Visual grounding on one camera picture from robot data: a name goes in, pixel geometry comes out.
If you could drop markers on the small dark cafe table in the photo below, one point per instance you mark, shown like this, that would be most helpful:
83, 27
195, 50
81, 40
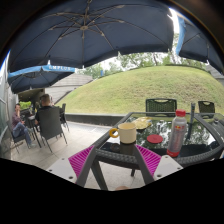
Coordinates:
31, 124

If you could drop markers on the dark umbrella pole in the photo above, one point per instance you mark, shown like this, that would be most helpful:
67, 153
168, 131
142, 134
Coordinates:
192, 112

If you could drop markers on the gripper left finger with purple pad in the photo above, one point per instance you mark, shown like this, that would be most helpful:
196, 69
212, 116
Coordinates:
75, 168

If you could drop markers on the dark chair behind man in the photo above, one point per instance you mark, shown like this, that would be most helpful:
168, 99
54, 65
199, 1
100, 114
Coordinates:
62, 116

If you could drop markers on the large navy patio umbrella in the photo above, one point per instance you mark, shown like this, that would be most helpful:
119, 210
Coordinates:
81, 33

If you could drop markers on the navy umbrella at left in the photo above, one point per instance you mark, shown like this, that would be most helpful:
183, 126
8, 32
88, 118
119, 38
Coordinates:
37, 77

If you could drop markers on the clear bottle with red cap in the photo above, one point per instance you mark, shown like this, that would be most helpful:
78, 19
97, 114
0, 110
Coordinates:
178, 130

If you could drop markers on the dark green plastic chair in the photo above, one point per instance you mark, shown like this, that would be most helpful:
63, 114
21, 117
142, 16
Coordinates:
161, 106

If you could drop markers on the navy umbrella at right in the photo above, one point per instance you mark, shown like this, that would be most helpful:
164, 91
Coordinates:
193, 44

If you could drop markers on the red round lid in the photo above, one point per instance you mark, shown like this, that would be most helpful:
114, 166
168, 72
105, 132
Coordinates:
154, 139

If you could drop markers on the seated person in purple top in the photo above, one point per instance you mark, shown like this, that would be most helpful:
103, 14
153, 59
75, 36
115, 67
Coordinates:
19, 128

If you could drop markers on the man in black shirt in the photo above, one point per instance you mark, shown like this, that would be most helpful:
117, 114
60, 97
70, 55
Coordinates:
45, 105

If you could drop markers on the dark wicker chair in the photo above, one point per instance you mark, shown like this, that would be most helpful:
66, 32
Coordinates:
50, 125

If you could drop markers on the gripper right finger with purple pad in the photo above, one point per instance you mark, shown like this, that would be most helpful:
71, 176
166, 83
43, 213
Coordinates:
154, 166

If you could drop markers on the cream mug with yellow handle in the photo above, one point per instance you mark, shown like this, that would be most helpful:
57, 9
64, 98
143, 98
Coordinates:
125, 131

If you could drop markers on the glass table with wicker frame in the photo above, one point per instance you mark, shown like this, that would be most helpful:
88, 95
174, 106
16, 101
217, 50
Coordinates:
206, 143

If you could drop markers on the dark green chair at right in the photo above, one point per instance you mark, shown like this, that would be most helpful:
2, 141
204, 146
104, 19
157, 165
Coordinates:
207, 108

